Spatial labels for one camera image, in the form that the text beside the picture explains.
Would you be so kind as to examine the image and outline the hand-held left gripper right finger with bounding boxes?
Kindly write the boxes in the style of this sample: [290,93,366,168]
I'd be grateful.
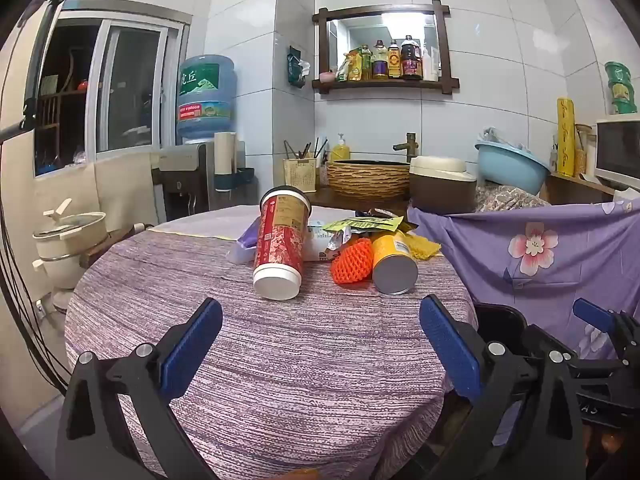
[419,294,586,480]

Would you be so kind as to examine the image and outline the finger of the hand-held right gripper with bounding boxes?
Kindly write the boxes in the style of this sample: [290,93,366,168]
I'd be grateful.
[573,298,625,341]

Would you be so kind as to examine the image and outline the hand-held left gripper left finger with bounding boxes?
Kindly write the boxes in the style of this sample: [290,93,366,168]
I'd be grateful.
[56,297,224,480]

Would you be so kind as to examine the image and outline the yellow snack can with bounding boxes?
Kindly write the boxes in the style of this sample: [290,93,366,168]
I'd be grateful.
[371,230,419,296]

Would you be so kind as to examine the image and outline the orange foam fruit net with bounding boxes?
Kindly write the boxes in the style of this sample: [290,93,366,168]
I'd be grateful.
[330,237,375,287]

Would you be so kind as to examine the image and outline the tall red paper cup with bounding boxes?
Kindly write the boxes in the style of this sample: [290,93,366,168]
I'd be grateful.
[252,186,313,301]

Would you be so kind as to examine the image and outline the purple floral cloth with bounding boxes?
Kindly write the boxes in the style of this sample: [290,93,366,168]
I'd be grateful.
[407,199,640,361]

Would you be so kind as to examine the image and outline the yellow crinkled wrapper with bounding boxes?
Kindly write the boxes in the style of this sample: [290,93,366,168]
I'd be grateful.
[400,232,442,261]

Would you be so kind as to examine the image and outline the purple striped tablecloth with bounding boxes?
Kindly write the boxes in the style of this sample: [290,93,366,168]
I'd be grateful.
[64,205,476,480]

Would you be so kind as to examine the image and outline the purple white packet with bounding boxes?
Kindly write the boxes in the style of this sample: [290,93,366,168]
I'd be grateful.
[226,220,261,264]

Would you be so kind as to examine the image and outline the lavender cloth yellow trim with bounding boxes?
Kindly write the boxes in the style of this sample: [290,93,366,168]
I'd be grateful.
[147,204,266,239]

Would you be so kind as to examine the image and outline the wooden side table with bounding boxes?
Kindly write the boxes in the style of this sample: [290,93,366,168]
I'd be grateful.
[545,172,618,206]

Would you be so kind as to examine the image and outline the brown wooden chair back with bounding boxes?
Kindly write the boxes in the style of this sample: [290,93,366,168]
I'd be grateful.
[80,225,146,268]

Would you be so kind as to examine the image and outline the brown patterned cloth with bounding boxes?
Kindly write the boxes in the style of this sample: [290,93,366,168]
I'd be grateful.
[474,184,551,213]

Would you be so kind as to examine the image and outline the cream cooking pot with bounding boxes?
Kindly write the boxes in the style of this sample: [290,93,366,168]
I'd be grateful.
[32,250,101,291]

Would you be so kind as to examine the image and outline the clear storage jar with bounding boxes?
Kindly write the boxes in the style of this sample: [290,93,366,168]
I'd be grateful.
[575,124,596,177]

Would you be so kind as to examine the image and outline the brown cream lidded box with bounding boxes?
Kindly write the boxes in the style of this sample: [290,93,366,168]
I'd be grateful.
[409,156,478,215]

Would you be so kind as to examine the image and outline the green snack wrapper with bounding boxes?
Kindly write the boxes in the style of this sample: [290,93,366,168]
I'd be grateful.
[322,216,404,236]

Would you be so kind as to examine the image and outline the green white drink carton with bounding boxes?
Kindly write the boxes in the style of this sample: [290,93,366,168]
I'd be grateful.
[305,220,346,262]

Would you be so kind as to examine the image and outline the white microwave oven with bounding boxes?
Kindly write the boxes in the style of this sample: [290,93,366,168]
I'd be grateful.
[594,116,640,192]

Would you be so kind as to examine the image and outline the cream pot with lid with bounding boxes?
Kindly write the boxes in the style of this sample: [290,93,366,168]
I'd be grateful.
[32,199,110,261]

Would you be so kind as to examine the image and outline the blue plastic basin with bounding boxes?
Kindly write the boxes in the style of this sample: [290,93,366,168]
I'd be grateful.
[475,141,552,197]

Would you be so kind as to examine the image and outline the beige cloth cover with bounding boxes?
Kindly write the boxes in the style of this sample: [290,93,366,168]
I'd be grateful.
[35,152,166,261]

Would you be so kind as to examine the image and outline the water dispenser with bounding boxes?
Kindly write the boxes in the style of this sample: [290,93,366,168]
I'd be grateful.
[151,142,247,226]

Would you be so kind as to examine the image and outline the tall yellow packet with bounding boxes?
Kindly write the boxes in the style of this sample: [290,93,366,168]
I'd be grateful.
[556,97,576,178]

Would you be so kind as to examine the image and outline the woven basket basin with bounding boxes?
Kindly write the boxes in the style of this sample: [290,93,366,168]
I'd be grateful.
[326,159,412,200]

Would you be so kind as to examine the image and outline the wooden counter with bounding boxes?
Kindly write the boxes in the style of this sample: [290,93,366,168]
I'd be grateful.
[309,187,412,216]

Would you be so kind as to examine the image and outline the paper towel roll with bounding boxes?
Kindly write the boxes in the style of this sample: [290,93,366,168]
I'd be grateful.
[214,131,237,191]

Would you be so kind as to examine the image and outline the white plastic bag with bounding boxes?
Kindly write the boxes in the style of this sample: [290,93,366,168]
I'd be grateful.
[477,127,531,153]

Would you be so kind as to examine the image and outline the cream chopstick holder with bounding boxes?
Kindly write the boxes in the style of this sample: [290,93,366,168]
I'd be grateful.
[283,157,319,194]

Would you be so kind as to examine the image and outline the bamboo faucet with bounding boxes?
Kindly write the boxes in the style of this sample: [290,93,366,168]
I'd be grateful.
[392,132,419,163]

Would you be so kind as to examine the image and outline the yellow soap pump bottle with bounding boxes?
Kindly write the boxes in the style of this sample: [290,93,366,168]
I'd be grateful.
[331,133,352,163]

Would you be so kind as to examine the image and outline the bundle of chopsticks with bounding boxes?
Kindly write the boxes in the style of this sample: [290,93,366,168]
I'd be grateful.
[284,136,330,161]

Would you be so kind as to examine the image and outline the blue water jug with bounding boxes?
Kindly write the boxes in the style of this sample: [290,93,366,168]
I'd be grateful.
[176,54,238,146]

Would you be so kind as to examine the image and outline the sliding window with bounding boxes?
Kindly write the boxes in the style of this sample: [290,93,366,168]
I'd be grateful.
[34,0,193,177]

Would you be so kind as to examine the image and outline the dark soy sauce bottle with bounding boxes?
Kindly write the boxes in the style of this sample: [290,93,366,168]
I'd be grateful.
[401,35,424,81]

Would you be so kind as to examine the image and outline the purple label bottle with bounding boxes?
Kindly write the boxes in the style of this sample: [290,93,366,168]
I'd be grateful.
[372,40,390,81]

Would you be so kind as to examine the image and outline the black stand pole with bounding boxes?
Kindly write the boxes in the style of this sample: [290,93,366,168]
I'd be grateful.
[0,0,76,143]

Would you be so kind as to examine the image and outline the wooden framed mirror shelf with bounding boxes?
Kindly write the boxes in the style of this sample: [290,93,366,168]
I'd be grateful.
[312,1,460,97]

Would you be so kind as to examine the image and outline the black cables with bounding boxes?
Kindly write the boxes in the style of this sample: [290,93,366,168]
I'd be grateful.
[0,205,66,396]

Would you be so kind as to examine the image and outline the green bag wall holder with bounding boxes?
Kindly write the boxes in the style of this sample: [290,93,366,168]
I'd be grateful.
[287,46,311,89]

